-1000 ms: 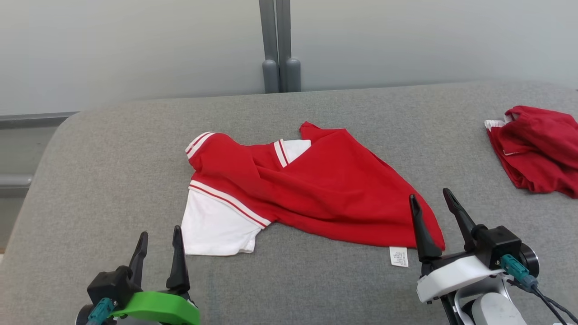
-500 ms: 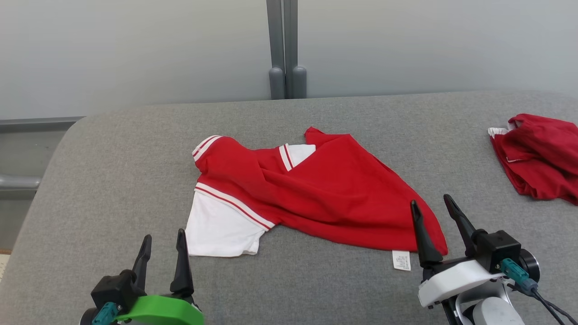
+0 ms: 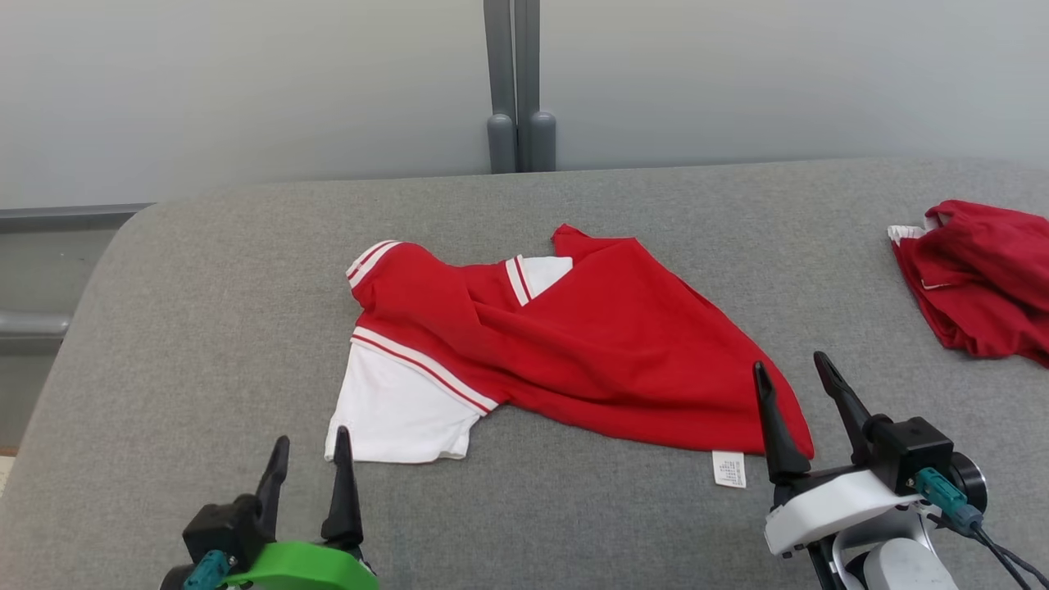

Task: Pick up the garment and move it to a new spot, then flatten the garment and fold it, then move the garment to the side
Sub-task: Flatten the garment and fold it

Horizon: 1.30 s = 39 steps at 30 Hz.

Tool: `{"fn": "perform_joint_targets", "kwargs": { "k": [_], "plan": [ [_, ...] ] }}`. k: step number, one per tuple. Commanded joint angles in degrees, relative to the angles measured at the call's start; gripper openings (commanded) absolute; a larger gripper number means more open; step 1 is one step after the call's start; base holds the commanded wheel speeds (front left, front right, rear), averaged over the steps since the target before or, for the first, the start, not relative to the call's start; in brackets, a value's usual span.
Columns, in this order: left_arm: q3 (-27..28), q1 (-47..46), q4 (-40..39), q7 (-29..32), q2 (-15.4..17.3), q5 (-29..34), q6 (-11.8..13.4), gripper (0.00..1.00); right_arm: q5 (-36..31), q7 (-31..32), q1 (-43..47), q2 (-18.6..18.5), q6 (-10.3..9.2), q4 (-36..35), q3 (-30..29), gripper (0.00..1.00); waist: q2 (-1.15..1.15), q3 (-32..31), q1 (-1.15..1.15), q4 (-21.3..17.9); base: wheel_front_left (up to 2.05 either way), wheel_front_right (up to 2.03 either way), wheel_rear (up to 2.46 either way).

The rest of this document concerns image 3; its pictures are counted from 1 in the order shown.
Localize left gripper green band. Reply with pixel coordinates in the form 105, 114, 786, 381
225, 425, 379, 590

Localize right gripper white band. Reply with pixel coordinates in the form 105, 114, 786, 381
752, 351, 927, 560

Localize red and white shirt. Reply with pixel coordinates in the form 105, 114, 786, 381
325, 223, 815, 490

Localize red shorts with white stripe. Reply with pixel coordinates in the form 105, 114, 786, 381
888, 199, 1049, 368

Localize left camera cable teal plug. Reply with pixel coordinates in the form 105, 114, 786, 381
182, 551, 232, 590

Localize camera cable teal plug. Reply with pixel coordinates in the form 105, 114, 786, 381
182, 551, 232, 590
916, 467, 1049, 590

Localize right camera cable teal plug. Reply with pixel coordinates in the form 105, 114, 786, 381
916, 467, 1049, 590

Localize grey round wall bar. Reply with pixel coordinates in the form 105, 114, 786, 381
0, 311, 73, 340

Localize grey flat wall rail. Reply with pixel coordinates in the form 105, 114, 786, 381
0, 203, 155, 234

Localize grey metal partition post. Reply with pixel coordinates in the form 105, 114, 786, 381
515, 0, 558, 173
484, 0, 519, 175

